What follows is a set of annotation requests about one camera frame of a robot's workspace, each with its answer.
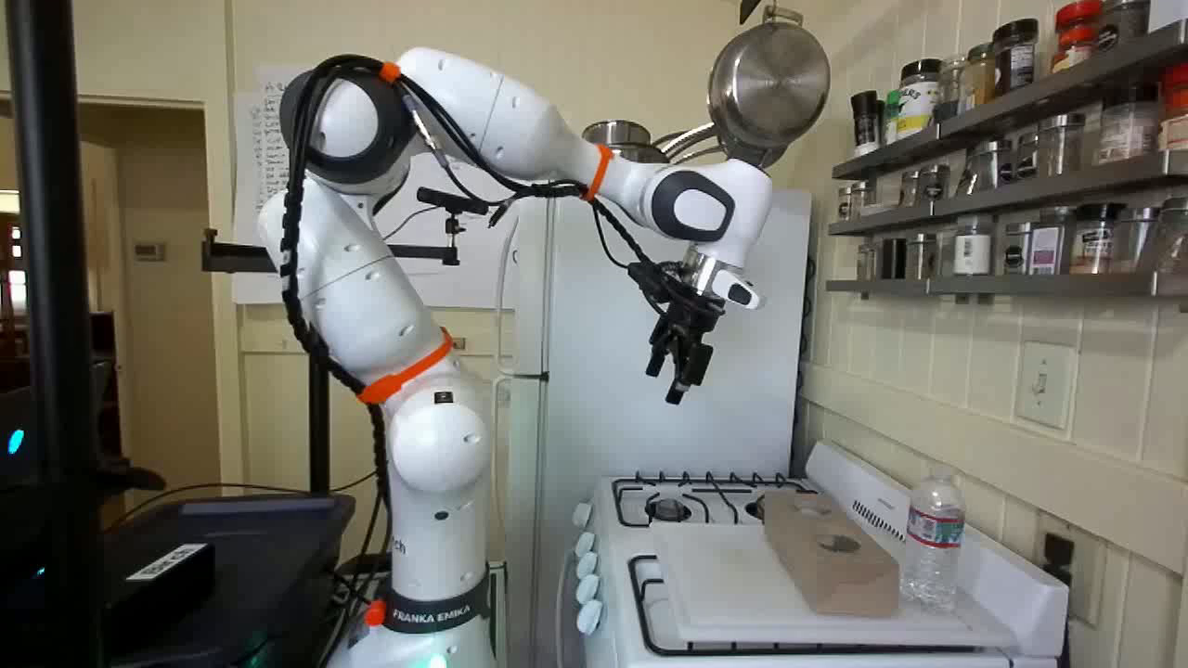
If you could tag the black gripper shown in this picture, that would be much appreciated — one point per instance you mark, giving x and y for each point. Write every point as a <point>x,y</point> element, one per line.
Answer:
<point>685,316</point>

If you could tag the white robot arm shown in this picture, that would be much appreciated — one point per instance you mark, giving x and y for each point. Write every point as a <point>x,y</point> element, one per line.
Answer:
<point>355,127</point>

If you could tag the brown block cup holder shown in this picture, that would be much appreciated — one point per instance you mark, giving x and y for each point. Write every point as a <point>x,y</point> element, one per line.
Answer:
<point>829,559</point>

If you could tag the white refrigerator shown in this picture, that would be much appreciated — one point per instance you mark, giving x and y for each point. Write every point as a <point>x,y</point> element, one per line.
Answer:
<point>585,407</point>

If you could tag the white cutting board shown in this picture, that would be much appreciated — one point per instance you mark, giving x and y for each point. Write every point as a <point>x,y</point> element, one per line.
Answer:
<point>728,589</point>

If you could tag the white gas stove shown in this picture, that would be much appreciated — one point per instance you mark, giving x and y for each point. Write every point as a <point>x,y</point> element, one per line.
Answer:
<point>615,605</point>

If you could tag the hanging steel pan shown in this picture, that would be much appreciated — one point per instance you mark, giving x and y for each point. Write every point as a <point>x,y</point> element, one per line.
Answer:
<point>766,87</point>

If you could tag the large white-label spice jar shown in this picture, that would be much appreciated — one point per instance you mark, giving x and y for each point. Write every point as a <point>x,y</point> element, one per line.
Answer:
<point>914,97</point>

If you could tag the metal spice rack shelves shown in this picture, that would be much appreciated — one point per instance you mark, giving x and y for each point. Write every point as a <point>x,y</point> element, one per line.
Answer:
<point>1026,109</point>

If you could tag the black equipment cart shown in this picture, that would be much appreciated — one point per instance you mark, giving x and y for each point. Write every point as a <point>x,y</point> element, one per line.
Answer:
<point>225,584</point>

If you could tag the red lid spice jar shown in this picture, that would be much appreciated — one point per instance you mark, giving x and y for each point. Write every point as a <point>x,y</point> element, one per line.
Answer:
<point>1075,31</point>

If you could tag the white wall outlet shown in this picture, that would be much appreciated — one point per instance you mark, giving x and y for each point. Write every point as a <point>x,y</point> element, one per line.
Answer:
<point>1044,384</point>

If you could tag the black camera stand pole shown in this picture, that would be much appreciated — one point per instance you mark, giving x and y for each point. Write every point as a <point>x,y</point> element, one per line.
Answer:
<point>49,196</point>

